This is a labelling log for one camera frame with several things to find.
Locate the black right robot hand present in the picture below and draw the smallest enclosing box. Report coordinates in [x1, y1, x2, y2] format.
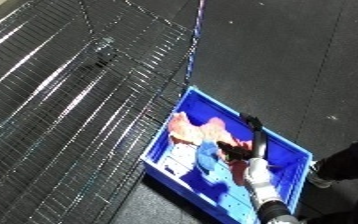
[214, 112, 272, 163]

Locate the pink soft toy monster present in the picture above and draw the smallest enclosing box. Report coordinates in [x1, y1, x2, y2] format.
[166, 111, 258, 186]

